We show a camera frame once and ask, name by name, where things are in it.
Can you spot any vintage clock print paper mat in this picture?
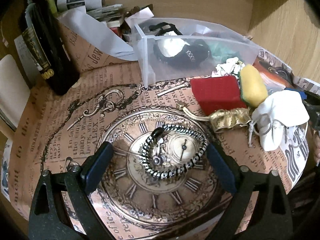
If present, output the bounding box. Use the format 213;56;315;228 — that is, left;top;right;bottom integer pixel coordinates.
7;22;320;240

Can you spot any white paper sheet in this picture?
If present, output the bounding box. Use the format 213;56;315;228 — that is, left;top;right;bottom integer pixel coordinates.
57;6;138;61

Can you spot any white drawstring pouch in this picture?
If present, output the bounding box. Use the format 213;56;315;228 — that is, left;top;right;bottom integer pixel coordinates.
248;89;310;151

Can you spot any black and white sleep mask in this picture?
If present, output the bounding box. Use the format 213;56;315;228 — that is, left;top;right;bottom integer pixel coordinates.
149;22;211;68

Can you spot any yellow green sponge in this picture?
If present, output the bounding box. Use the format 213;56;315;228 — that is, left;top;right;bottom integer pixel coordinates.
239;64;268;108

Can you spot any rolled newspaper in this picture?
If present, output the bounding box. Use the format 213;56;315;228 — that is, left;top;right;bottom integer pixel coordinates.
48;0;104;12

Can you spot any red velvet pouch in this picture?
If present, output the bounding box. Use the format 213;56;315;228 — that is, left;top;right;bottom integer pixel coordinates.
190;75;247;115

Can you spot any gold fabric pouch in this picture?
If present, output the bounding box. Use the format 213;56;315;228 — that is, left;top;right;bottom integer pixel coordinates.
209;108;251;133

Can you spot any clear plastic storage bin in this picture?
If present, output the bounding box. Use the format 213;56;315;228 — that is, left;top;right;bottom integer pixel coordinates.
131;17;261;87

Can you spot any dark wine bottle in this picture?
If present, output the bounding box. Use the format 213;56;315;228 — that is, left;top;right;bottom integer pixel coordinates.
18;0;80;96

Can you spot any white floral scrunchie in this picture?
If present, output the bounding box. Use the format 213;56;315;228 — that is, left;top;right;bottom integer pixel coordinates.
211;57;245;78

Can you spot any black white braided bracelet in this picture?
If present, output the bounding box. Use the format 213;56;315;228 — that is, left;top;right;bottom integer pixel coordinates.
139;123;209;180

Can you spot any stack of books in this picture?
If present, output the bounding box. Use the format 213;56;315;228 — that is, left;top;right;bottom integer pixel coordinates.
87;4;140;28

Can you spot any small white cardboard box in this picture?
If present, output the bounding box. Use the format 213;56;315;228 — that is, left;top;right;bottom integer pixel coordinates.
125;7;154;28

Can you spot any green cloth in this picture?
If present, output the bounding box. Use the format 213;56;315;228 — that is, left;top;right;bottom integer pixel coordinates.
208;41;240;63

